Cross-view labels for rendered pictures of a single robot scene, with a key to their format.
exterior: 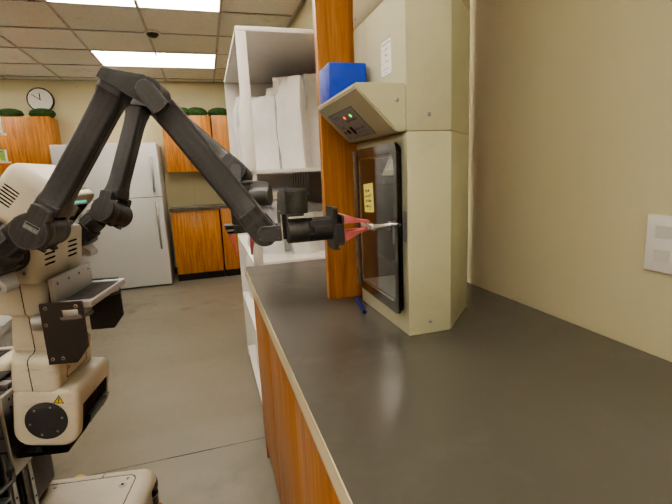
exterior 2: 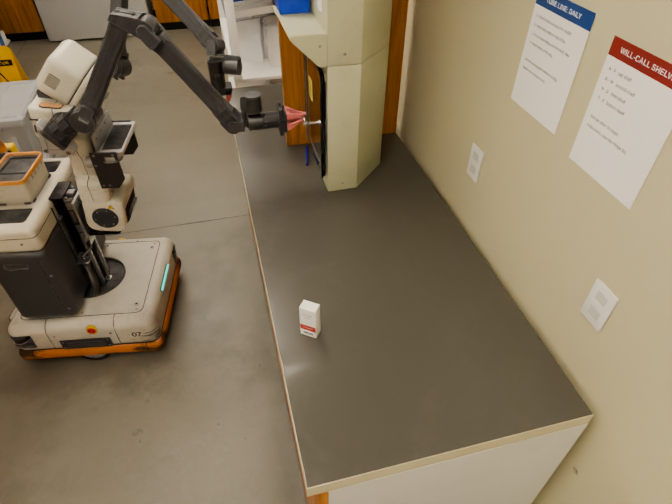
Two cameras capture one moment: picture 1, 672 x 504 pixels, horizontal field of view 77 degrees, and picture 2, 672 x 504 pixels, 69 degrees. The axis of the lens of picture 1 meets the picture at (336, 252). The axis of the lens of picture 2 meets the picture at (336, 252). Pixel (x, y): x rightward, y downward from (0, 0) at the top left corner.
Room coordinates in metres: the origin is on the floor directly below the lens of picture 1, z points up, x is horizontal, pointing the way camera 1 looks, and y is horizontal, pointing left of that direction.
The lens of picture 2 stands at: (-0.55, -0.25, 2.00)
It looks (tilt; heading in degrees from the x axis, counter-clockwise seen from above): 42 degrees down; 2
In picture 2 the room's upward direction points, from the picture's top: straight up
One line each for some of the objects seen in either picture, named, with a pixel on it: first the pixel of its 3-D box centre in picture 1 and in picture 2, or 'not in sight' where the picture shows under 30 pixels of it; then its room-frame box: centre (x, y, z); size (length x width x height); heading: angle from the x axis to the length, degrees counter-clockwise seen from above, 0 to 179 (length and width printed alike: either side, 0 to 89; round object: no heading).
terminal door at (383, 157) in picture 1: (376, 225); (314, 110); (1.10, -0.11, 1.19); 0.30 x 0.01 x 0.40; 14
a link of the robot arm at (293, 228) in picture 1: (297, 227); (255, 119); (0.99, 0.09, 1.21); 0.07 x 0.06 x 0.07; 106
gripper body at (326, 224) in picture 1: (322, 228); (273, 119); (1.01, 0.03, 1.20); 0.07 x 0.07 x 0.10; 16
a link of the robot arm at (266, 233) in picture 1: (282, 214); (244, 110); (0.99, 0.12, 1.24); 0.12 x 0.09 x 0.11; 96
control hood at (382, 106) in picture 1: (356, 117); (298, 34); (1.09, -0.06, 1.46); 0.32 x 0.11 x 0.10; 16
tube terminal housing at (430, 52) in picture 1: (423, 170); (351, 70); (1.14, -0.24, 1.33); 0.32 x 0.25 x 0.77; 16
